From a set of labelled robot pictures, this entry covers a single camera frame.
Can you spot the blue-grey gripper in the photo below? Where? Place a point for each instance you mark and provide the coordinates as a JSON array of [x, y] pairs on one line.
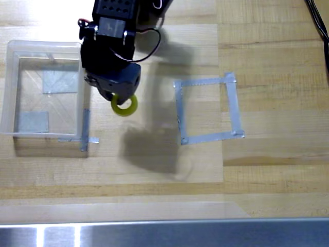
[[119, 86]]

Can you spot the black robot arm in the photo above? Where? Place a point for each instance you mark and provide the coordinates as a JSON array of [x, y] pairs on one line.
[[108, 51]]

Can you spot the clear plastic container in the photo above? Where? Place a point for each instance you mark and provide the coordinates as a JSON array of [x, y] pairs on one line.
[[10, 85]]

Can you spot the grey tape patch large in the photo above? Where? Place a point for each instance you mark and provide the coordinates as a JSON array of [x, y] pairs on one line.
[[60, 82]]

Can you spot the grey tape patch small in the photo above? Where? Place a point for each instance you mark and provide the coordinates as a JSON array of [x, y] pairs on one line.
[[33, 122]]

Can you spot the metal table edge rail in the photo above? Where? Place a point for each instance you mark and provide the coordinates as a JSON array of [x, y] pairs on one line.
[[180, 234]]

